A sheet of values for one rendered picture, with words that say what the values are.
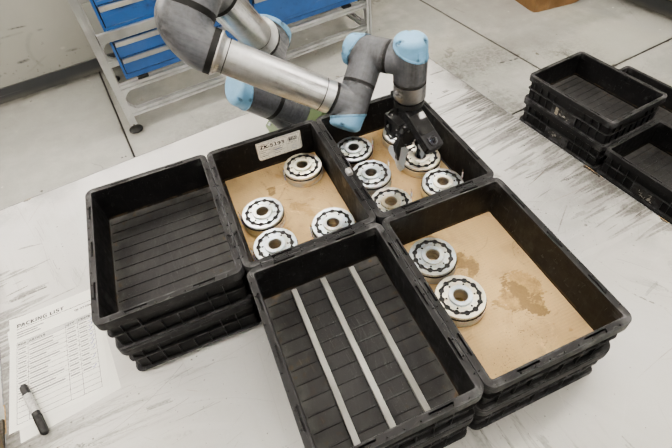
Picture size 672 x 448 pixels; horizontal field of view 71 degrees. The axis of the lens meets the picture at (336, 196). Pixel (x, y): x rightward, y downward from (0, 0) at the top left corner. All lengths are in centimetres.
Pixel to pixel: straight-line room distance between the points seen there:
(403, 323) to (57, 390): 78
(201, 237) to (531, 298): 76
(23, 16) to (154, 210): 254
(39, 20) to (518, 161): 307
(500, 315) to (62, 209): 128
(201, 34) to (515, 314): 83
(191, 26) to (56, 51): 283
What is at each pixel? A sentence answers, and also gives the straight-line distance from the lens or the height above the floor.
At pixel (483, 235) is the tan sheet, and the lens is 115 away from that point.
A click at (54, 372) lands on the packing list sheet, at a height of 70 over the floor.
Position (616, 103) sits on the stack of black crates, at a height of 49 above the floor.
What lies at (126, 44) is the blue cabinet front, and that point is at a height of 52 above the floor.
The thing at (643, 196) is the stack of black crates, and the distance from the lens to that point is 201.
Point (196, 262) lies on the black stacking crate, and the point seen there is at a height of 83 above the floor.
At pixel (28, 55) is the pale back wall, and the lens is 380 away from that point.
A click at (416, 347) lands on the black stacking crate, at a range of 98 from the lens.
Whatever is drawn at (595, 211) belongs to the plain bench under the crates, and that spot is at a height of 70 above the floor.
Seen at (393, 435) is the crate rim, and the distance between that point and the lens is 81.
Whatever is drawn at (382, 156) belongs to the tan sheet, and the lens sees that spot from 131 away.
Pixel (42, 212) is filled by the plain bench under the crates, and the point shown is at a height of 70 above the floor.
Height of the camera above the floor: 171
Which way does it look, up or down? 47 degrees down
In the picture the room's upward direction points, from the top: 7 degrees counter-clockwise
